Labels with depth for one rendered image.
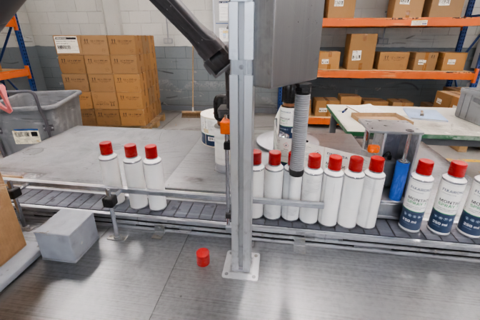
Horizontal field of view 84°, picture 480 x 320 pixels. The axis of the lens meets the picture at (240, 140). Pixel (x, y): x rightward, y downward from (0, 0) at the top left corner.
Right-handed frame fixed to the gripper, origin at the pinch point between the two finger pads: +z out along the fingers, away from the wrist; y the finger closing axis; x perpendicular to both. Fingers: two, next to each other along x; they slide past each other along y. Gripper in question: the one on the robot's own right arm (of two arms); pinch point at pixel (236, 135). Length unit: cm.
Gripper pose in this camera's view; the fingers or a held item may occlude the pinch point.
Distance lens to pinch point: 83.8
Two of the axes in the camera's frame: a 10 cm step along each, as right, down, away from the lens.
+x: -1.2, 3.7, -9.2
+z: 0.2, 9.3, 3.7
